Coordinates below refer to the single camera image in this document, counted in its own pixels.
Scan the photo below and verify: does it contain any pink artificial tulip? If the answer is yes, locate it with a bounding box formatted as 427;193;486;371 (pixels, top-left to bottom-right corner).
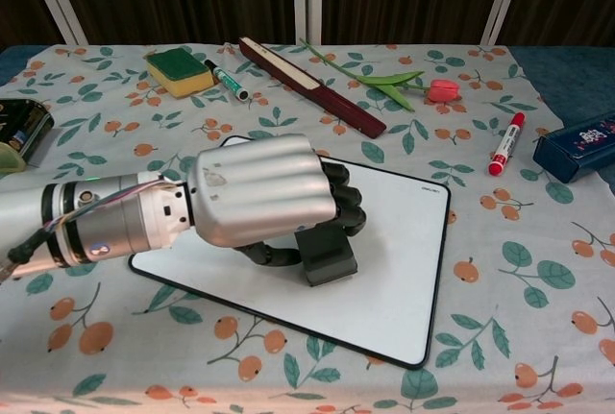
298;37;456;113

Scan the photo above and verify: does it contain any pale green object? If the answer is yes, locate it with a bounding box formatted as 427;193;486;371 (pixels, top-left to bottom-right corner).
0;140;27;177

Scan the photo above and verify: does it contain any green white marker pen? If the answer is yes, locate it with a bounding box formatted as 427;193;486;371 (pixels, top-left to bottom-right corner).
204;59;251;103

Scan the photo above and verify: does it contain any dark blue rectangular box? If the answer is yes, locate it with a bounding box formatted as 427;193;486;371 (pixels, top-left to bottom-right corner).
531;114;615;185

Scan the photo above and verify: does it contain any dark grey whiteboard eraser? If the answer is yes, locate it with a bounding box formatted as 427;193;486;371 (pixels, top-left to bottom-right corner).
293;225;359;288

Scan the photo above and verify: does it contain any dark green tin can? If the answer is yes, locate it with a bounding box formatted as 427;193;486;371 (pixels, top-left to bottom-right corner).
0;97;56;166

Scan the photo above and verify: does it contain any red white marker pen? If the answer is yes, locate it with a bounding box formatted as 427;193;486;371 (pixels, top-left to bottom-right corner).
487;111;528;177

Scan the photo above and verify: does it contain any yellow green sponge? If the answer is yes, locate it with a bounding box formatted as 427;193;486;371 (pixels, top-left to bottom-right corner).
145;48;215;100

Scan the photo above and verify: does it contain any dark red folded fan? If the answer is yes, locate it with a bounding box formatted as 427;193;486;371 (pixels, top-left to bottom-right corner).
237;37;388;139

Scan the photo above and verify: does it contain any floral fruit print tablecloth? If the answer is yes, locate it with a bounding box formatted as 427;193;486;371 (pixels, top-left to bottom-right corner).
0;41;615;414

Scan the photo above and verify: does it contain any white dry-erase board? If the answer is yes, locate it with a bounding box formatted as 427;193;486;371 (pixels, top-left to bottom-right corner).
127;134;453;370

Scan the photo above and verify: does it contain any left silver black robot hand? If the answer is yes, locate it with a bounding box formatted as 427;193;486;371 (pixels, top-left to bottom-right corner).
184;134;369;270

